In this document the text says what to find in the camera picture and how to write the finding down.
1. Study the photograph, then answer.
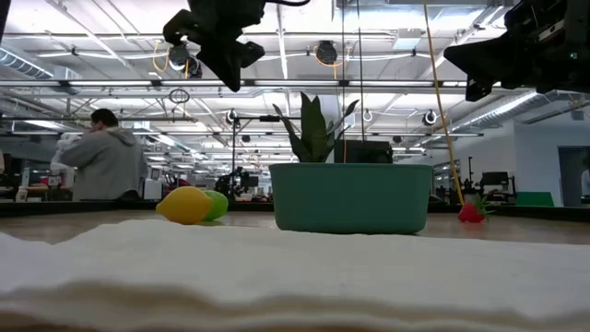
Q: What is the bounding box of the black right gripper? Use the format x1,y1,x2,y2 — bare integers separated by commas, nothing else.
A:
443,0,571,102

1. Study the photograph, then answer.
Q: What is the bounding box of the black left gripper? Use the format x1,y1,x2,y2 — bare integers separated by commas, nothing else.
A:
161,0,266,92

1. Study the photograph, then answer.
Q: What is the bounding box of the green toy lime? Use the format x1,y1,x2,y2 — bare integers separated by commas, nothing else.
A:
202,189,230,222

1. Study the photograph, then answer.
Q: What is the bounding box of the yellow toy lemon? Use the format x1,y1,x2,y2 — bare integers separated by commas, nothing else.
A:
155,185,214,226

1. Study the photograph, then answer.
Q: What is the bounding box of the red toy strawberry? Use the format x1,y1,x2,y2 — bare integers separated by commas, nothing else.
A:
457,193,495,224

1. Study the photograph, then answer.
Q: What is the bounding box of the teal tupperware container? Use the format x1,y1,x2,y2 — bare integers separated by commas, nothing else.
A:
268,162,433,235

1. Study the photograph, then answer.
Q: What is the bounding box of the black boom stand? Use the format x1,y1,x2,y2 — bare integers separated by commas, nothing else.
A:
231,113,301,174

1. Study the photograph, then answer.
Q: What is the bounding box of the green plant in white pot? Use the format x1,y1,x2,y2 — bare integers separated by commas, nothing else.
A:
271,91,360,164

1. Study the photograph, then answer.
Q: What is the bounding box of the black monitor on stand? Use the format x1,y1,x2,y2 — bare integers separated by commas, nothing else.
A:
478,171,518,204

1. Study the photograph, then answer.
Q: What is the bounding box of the green board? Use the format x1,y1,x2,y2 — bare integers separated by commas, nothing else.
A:
514,191,556,208

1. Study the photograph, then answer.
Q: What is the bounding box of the person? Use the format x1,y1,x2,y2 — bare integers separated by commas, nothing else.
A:
580,156,590,197
58,108,149,202

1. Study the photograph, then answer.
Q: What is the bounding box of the white robot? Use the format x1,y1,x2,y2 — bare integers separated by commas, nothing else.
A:
49,132,82,188

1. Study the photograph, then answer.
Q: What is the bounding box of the white folded cloth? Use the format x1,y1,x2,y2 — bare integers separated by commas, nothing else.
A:
0,219,590,332

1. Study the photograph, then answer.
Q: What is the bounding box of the black hanging cable loop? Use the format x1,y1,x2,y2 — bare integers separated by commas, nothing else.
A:
168,87,191,105

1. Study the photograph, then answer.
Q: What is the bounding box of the yellow hanging cable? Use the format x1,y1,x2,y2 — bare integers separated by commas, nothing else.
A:
422,0,466,207

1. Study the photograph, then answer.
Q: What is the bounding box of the thin dark hanging cable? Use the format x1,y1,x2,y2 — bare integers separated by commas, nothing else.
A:
340,0,348,164

